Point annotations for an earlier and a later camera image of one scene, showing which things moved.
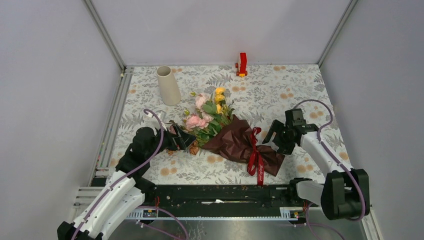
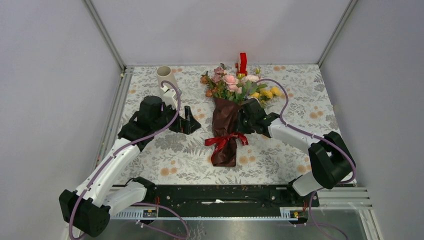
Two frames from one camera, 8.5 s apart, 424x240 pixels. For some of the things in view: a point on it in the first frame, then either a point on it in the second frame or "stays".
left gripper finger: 186,138 to 188,115
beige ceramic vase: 169,91 stays
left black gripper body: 169,142 to 180,125
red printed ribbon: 255,161 to 220,141
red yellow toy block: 243,60 stays
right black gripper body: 285,136 to 245,124
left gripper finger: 183,145 to 194,125
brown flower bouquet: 219,132 to 228,92
